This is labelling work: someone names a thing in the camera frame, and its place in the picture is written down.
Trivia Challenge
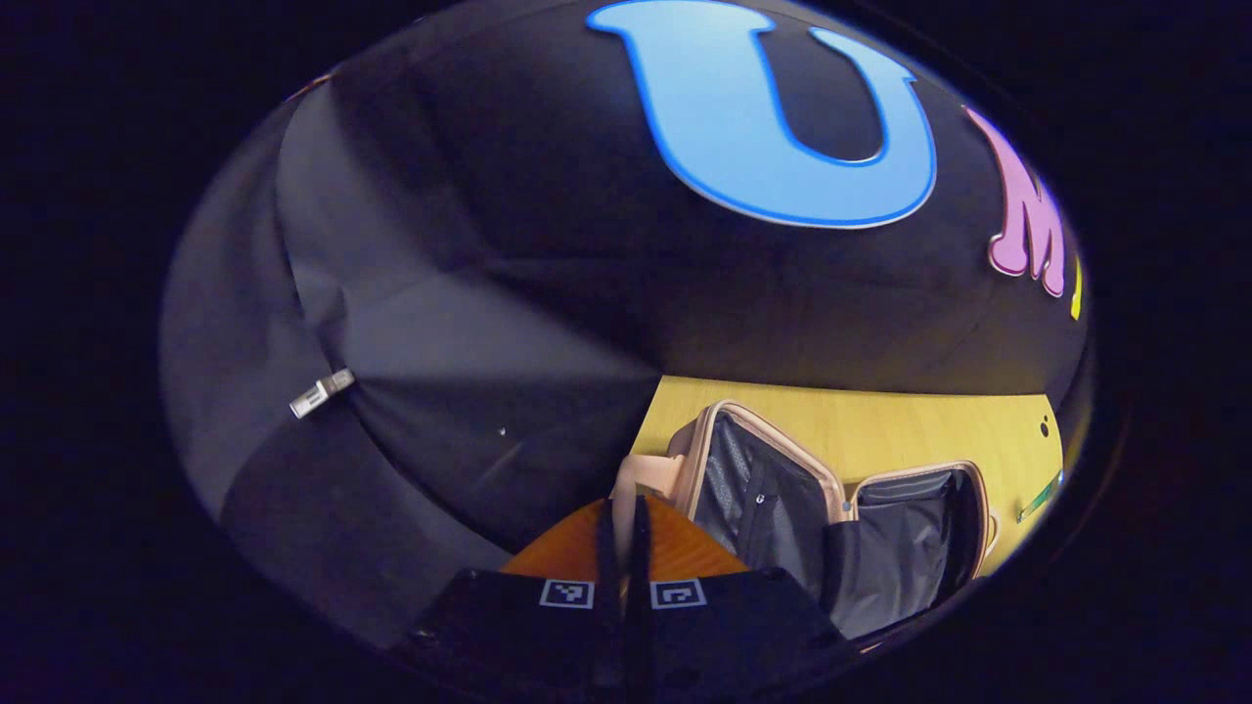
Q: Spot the pink suitcase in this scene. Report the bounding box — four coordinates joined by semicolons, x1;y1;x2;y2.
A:
611;399;1001;641

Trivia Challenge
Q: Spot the pale blue skincare tube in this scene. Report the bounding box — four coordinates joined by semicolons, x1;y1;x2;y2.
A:
1015;469;1065;525

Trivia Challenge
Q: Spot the silver cloth clip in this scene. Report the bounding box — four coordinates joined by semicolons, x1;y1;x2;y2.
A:
290;368;356;419

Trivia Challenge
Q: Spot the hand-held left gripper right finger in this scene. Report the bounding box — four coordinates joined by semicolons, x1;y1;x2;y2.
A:
626;494;852;690

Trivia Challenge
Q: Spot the black backdrop cloth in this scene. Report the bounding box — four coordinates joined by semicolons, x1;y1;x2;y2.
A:
159;0;1092;651

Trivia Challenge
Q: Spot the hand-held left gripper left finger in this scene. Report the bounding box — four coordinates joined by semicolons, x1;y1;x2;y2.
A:
396;494;627;687

